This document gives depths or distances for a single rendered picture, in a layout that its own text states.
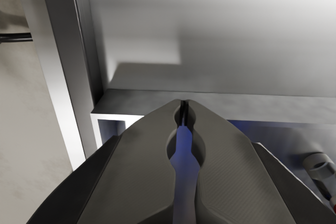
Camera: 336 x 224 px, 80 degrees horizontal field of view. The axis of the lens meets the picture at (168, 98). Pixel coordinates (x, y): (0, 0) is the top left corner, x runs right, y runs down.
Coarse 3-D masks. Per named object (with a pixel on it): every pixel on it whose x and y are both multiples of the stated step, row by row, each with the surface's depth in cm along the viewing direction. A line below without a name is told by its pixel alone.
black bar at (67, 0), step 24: (48, 0) 11; (72, 0) 11; (72, 24) 12; (72, 48) 12; (96, 48) 14; (72, 72) 13; (96, 72) 14; (72, 96) 14; (96, 96) 15; (96, 144) 16
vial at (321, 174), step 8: (304, 160) 18; (312, 160) 17; (320, 160) 17; (328, 160) 17; (304, 168) 18; (312, 168) 17; (320, 168) 16; (328, 168) 16; (312, 176) 17; (320, 176) 16; (328, 176) 16; (320, 184) 16; (328, 184) 15; (320, 192) 16; (328, 192) 15; (328, 200) 16
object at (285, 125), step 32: (128, 96) 15; (160, 96) 15; (192, 96) 15; (224, 96) 15; (256, 96) 15; (288, 96) 15; (96, 128) 14; (256, 128) 17; (288, 128) 17; (320, 128) 13; (192, 160) 19; (288, 160) 18; (192, 192) 22
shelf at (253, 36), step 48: (96, 0) 13; (144, 0) 13; (192, 0) 13; (240, 0) 12; (288, 0) 12; (48, 48) 15; (144, 48) 14; (192, 48) 14; (240, 48) 14; (288, 48) 14
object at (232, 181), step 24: (192, 120) 11; (216, 120) 10; (192, 144) 10; (216, 144) 8; (240, 144) 8; (216, 168) 7; (240, 168) 7; (264, 168) 7; (216, 192) 7; (240, 192) 7; (264, 192) 7; (216, 216) 6; (240, 216) 6; (264, 216) 6; (288, 216) 6
